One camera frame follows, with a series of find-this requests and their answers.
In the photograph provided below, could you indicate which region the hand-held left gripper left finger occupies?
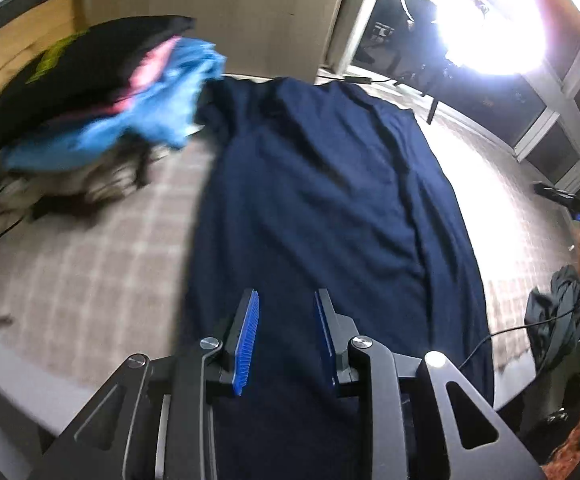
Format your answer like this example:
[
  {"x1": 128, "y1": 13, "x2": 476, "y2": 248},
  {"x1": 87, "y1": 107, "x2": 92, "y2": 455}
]
[{"x1": 29, "y1": 288, "x2": 261, "y2": 480}]

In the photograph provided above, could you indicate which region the pink plaid blanket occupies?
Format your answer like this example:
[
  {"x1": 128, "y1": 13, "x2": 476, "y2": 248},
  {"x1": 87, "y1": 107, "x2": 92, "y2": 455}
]
[{"x1": 0, "y1": 75, "x2": 580, "y2": 361}]

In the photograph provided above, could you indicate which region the white table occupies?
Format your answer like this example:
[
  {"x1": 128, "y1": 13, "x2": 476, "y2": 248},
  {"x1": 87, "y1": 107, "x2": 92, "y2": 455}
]
[{"x1": 0, "y1": 310, "x2": 540, "y2": 480}]

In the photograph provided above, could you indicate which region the navy blue sweatshirt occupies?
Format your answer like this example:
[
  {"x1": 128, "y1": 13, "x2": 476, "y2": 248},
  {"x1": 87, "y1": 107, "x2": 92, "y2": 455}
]
[{"x1": 185, "y1": 76, "x2": 495, "y2": 480}]

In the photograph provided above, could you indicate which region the wooden board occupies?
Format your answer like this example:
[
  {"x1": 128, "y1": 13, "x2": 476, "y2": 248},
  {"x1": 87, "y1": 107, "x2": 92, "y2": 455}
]
[{"x1": 0, "y1": 0, "x2": 91, "y2": 116}]

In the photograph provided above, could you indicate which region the black cable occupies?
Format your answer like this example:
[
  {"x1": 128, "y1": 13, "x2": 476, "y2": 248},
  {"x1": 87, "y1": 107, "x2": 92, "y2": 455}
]
[
  {"x1": 460, "y1": 297, "x2": 580, "y2": 368},
  {"x1": 0, "y1": 197, "x2": 58, "y2": 263}
]

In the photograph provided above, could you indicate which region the black garment with yellow print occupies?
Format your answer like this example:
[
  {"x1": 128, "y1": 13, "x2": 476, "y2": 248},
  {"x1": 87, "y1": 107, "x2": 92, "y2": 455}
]
[{"x1": 0, "y1": 15, "x2": 198, "y2": 153}]

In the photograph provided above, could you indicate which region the dark grey garment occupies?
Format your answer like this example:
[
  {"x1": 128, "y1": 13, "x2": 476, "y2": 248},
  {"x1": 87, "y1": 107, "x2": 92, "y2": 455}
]
[{"x1": 524, "y1": 265, "x2": 580, "y2": 376}]

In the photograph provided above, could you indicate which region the bright lamp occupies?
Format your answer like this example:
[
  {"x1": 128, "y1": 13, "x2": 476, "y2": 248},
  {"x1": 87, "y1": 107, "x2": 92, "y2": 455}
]
[{"x1": 430, "y1": 0, "x2": 550, "y2": 78}]

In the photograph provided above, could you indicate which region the pink garment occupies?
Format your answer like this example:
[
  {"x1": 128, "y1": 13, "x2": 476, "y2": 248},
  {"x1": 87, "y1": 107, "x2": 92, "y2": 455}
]
[{"x1": 55, "y1": 36, "x2": 181, "y2": 121}]

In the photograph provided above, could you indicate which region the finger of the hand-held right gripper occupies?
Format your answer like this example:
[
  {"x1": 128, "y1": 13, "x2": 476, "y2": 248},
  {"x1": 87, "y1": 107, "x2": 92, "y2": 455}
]
[{"x1": 533, "y1": 182, "x2": 580, "y2": 211}]

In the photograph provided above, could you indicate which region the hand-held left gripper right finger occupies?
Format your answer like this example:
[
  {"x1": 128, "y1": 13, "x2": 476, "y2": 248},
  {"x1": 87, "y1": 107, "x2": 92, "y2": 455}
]
[{"x1": 314, "y1": 288, "x2": 545, "y2": 480}]

